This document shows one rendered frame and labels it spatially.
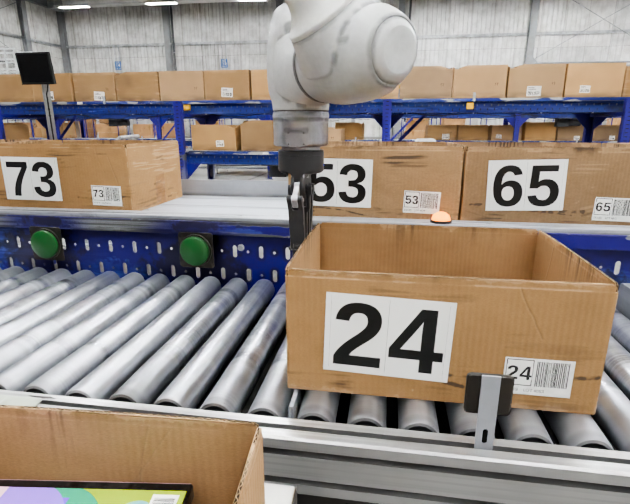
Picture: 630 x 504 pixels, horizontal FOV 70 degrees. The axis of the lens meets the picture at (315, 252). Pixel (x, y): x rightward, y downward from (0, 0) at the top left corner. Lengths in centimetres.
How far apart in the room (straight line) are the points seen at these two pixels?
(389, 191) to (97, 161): 71
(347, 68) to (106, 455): 47
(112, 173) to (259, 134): 435
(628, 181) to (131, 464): 103
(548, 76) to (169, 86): 436
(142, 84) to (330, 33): 583
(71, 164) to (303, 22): 84
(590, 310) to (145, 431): 49
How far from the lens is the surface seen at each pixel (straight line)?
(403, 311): 57
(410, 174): 104
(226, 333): 81
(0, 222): 138
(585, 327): 63
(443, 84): 560
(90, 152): 126
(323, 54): 58
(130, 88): 643
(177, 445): 45
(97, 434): 48
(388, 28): 55
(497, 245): 87
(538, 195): 109
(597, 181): 113
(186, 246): 109
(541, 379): 64
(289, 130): 72
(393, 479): 59
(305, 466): 59
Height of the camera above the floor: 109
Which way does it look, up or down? 16 degrees down
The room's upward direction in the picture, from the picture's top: straight up
